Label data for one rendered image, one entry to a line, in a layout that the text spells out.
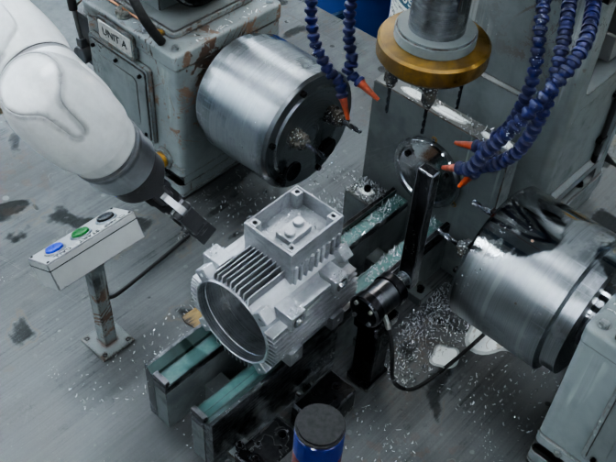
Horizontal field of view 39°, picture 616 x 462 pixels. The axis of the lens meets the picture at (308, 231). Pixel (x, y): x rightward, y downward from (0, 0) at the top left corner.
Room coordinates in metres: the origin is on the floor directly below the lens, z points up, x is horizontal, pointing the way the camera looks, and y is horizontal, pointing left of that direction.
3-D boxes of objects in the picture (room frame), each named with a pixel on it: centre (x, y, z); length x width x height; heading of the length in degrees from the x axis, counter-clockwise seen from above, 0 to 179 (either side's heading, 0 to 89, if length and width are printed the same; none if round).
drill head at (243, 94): (1.38, 0.12, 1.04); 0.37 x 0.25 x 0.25; 50
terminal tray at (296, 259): (0.95, 0.02, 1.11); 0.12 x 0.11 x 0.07; 141
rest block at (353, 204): (1.27, -0.11, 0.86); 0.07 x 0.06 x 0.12; 50
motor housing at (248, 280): (0.92, 0.05, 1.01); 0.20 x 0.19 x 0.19; 141
